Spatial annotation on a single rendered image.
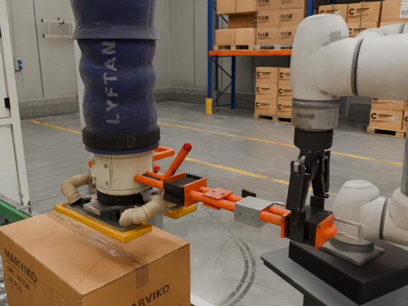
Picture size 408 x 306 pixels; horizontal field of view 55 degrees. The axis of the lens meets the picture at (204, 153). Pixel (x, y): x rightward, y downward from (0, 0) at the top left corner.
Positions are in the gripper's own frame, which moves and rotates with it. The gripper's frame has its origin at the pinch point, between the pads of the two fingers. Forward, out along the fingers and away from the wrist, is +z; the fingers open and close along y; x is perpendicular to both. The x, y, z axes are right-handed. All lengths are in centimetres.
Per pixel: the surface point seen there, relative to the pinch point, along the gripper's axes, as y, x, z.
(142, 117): 2, -49, -18
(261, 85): -719, -460, 42
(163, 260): -4, -48, 28
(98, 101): 11, -56, -22
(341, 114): -840, -311, 109
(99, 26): 11, -54, -41
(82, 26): 12, -59, -41
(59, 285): 24, -63, 30
